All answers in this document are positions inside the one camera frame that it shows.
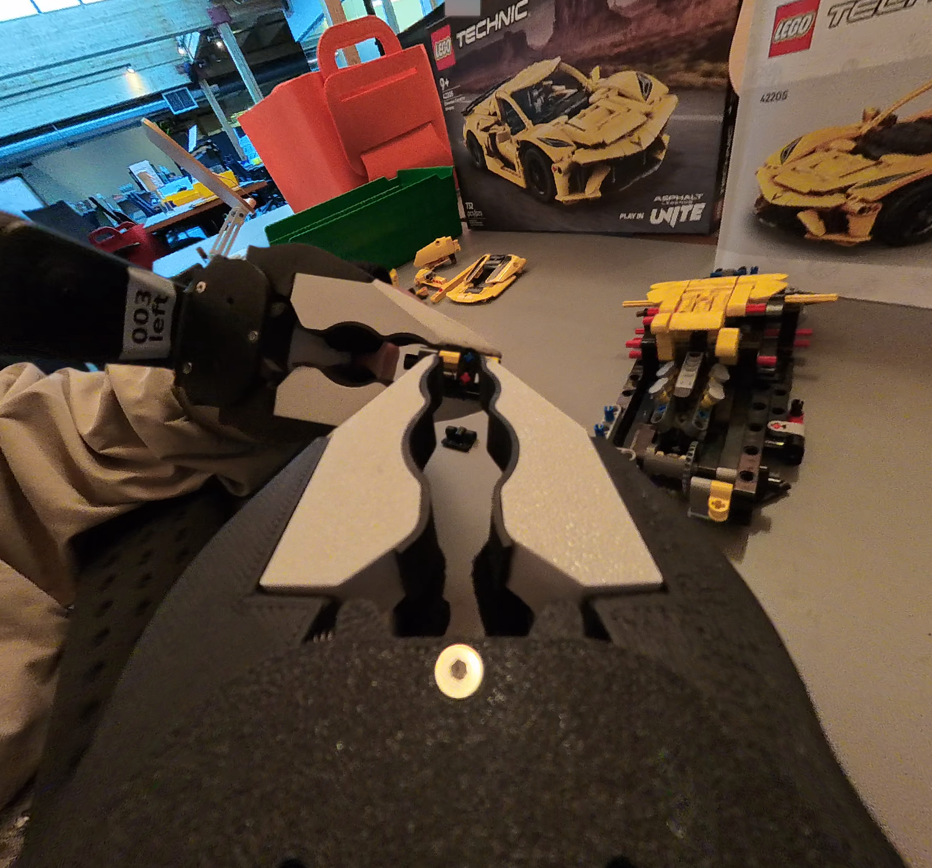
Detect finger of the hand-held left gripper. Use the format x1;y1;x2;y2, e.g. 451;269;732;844
290;272;504;364
274;362;392;430

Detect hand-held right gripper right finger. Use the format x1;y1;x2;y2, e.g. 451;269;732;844
481;357;665;612

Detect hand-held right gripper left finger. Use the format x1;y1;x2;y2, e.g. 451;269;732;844
260;355;445;634

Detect person's left forearm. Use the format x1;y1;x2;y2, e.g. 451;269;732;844
0;362;332;512

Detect pale desk lamp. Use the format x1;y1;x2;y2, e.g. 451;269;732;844
142;118;257;257

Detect grey desk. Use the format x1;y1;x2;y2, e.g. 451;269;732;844
146;227;932;868

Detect person's left hand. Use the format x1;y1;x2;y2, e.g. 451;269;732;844
359;341;401;384

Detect green plastic bin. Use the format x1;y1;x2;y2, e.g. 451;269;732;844
264;165;463;273

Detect yellow toy car fender piece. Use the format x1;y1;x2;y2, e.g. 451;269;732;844
413;236;461;272

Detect large yellow toy car panel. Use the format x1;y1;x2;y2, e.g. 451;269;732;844
430;252;527;304

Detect red office chair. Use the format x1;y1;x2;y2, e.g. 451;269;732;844
89;221;168;268

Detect orange plastic bin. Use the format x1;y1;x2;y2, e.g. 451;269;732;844
238;16;456;214

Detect partly built toy car chassis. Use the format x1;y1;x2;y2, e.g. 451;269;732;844
596;271;838;525

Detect black perforated chair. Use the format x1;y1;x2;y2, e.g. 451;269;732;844
58;475;249;738

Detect toy car set box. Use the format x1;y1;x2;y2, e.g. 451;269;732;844
422;0;751;235

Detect toy car instruction booklet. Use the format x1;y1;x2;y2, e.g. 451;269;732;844
715;0;932;310

